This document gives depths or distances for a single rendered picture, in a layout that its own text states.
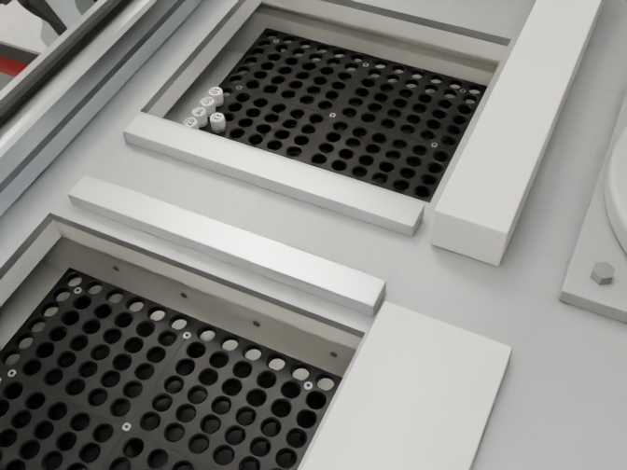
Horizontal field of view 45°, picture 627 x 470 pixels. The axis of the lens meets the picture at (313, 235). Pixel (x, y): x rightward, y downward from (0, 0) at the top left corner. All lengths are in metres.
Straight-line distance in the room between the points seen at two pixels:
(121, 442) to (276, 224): 0.17
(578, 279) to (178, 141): 0.30
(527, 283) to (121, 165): 0.30
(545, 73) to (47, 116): 0.36
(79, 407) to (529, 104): 0.37
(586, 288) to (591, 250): 0.03
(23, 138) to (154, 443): 0.23
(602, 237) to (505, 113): 0.11
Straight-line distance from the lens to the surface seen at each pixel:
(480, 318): 0.48
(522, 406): 0.46
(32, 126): 0.57
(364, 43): 0.76
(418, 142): 0.64
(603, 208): 0.54
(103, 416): 0.52
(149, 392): 0.52
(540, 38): 0.62
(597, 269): 0.50
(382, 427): 0.43
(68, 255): 0.64
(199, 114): 0.66
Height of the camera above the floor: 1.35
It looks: 51 degrees down
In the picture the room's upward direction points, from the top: 3 degrees counter-clockwise
